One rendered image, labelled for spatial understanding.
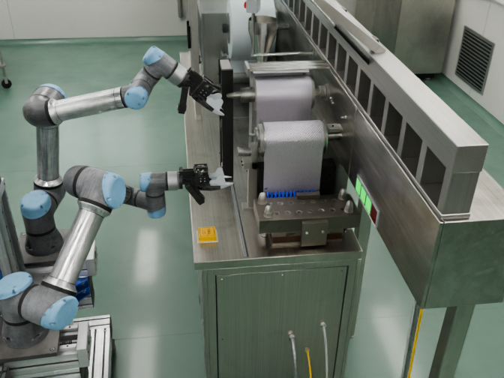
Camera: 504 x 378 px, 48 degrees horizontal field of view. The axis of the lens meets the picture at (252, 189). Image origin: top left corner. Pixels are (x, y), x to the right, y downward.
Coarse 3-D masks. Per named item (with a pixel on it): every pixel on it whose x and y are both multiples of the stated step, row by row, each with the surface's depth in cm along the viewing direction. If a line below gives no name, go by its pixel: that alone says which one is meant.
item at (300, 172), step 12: (264, 156) 224; (276, 156) 224; (288, 156) 225; (300, 156) 225; (312, 156) 226; (264, 168) 226; (276, 168) 227; (288, 168) 228; (300, 168) 228; (312, 168) 229; (264, 180) 229; (276, 180) 230; (288, 180) 231; (300, 180) 231; (312, 180) 232; (300, 192) 234
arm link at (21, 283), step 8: (16, 272) 186; (24, 272) 185; (0, 280) 182; (8, 280) 182; (16, 280) 181; (24, 280) 181; (32, 280) 183; (0, 288) 179; (8, 288) 178; (16, 288) 178; (24, 288) 179; (0, 296) 178; (8, 296) 177; (16, 296) 178; (24, 296) 178; (0, 304) 181; (8, 304) 179; (16, 304) 178; (8, 312) 181; (16, 312) 179; (8, 320) 183; (16, 320) 183; (24, 320) 184
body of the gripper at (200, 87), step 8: (192, 72) 208; (184, 80) 208; (192, 80) 210; (200, 80) 210; (208, 80) 215; (192, 88) 212; (200, 88) 210; (208, 88) 212; (192, 96) 212; (200, 96) 212
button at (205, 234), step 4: (200, 228) 229; (204, 228) 229; (208, 228) 229; (212, 228) 229; (200, 232) 226; (204, 232) 226; (208, 232) 226; (212, 232) 226; (200, 236) 224; (204, 236) 224; (208, 236) 224; (212, 236) 224; (216, 236) 225; (200, 240) 224; (204, 240) 224; (208, 240) 225; (212, 240) 225; (216, 240) 225
